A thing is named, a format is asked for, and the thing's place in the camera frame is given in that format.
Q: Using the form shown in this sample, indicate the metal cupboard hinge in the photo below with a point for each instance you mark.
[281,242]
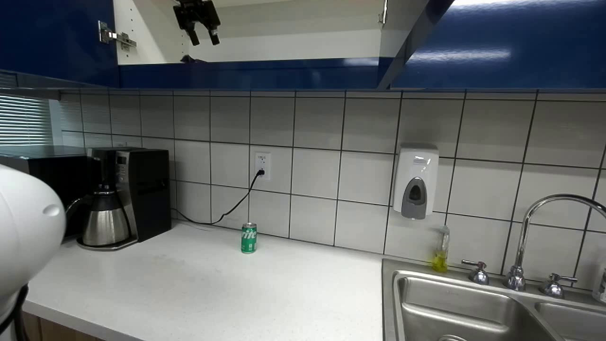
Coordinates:
[115,34]
[384,11]

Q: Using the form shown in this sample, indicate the black steel coffee maker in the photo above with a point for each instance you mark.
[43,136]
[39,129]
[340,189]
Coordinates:
[149,189]

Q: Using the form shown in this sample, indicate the yellow dish soap bottle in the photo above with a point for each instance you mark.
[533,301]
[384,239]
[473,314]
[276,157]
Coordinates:
[441,257]

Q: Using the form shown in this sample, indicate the blue open wall cupboard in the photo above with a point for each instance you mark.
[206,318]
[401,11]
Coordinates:
[285,74]

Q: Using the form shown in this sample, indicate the black microwave oven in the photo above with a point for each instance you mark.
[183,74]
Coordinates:
[64,176]

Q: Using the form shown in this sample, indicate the stainless steel double sink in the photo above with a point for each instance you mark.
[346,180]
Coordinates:
[456,303]

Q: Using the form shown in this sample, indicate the white wall soap dispenser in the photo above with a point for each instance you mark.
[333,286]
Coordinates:
[416,182]

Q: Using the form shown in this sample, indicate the stainless steel coffee carafe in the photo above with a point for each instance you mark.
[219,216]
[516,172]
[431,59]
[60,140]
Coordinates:
[105,220]

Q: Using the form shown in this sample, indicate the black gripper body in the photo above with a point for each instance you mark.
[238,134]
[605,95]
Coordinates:
[196,9]

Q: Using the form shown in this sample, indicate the green soda can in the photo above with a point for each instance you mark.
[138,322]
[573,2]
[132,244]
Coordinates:
[249,239]

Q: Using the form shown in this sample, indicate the wooden base cabinet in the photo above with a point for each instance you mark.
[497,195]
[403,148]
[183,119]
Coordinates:
[58,331]

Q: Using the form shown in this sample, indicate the chrome sink faucet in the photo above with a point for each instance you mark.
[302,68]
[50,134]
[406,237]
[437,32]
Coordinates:
[518,273]

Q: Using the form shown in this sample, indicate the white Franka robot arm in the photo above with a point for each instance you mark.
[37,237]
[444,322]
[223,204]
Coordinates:
[26,220]

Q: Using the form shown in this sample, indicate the blue cupboard door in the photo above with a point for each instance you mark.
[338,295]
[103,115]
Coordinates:
[58,38]
[505,57]

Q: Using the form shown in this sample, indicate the white wall outlet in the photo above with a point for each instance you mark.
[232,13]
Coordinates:
[263,157]

